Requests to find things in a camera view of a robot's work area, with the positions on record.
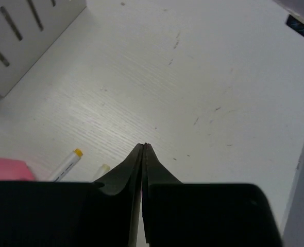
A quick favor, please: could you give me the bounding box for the orange capped white marker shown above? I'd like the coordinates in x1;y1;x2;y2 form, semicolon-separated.
47;149;83;182

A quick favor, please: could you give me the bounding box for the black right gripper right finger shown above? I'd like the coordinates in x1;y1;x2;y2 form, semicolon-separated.
141;143;181;244

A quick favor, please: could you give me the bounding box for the white slotted pen holder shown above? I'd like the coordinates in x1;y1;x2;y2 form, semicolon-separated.
0;0;87;97

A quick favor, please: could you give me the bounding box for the pink capped glue bottle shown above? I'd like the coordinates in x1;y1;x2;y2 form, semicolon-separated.
0;158;36;181

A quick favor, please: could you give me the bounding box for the blue corner label sticker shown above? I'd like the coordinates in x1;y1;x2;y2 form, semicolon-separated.
286;15;304;37

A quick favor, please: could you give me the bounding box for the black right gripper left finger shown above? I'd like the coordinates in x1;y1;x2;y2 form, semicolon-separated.
94;144;143;246

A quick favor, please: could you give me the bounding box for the pale yellow capped white marker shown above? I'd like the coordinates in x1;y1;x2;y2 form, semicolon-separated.
92;164;110;182

